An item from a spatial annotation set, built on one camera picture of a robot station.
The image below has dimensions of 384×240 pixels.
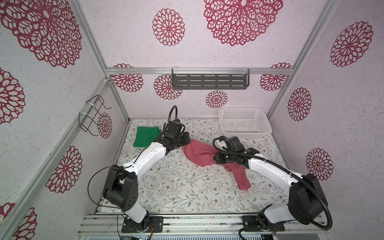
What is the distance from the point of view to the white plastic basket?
1123mm

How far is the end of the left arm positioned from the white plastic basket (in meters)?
0.43

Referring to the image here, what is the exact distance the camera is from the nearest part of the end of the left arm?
619 mm
